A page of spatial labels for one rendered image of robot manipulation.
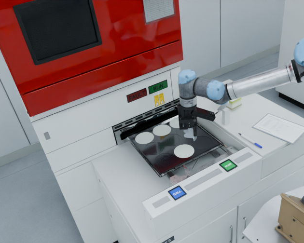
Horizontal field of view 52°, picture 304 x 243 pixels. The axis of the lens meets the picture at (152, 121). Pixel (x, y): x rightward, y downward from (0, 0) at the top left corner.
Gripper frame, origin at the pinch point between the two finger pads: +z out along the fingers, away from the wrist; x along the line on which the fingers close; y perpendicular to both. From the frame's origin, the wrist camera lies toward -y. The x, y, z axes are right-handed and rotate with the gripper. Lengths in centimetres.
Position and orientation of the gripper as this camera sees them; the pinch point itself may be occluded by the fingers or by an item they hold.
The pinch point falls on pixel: (195, 138)
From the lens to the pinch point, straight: 151.2
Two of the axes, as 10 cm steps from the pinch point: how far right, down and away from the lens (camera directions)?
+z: 1.3, 8.1, 5.8
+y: -9.9, 0.9, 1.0
